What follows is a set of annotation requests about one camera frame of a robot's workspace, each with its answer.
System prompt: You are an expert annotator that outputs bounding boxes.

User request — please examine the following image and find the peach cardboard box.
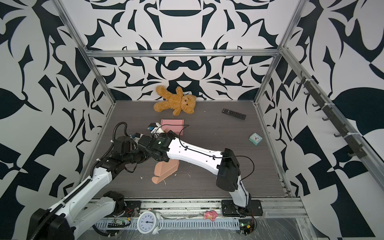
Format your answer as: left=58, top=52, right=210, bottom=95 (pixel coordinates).
left=152, top=159, right=180, bottom=185

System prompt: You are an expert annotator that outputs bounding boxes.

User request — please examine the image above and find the pink cardboard box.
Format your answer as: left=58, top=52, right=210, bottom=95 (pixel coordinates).
left=161, top=119, right=184, bottom=135

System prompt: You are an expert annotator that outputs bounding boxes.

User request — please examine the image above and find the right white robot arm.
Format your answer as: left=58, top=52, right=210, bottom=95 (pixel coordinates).
left=136, top=133, right=251, bottom=210

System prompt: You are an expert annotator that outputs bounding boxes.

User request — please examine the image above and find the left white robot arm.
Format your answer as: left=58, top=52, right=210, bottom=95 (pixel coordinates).
left=27, top=132, right=148, bottom=240

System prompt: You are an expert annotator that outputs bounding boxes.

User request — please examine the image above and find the brown teddy bear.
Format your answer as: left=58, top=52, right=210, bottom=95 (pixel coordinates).
left=154, top=86, right=197, bottom=116

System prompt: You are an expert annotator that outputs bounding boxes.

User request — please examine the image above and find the white round alarm clock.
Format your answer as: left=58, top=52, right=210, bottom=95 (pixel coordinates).
left=137, top=211, right=165, bottom=235

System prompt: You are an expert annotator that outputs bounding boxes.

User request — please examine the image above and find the black remote control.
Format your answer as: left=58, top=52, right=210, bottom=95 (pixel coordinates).
left=222, top=109, right=246, bottom=120

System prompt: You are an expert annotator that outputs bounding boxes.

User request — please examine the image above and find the small pink toy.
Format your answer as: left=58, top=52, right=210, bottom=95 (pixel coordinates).
left=204, top=210, right=218, bottom=222

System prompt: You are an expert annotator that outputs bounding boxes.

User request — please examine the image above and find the small teal alarm clock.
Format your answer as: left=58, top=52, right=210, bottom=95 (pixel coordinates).
left=249, top=133, right=263, bottom=146

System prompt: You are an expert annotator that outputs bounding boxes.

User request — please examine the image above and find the green circuit board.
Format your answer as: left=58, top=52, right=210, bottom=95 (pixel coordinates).
left=240, top=220, right=257, bottom=236

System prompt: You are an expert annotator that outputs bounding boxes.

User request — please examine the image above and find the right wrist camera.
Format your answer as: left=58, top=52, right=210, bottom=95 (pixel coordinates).
left=148, top=123, right=164, bottom=136

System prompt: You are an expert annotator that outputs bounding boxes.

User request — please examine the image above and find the white slotted cable duct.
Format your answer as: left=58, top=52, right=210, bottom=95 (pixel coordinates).
left=96, top=219, right=240, bottom=231

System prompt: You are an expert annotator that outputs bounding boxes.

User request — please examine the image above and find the grey wall hook rail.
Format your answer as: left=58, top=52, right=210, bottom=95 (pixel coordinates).
left=298, top=76, right=368, bottom=159

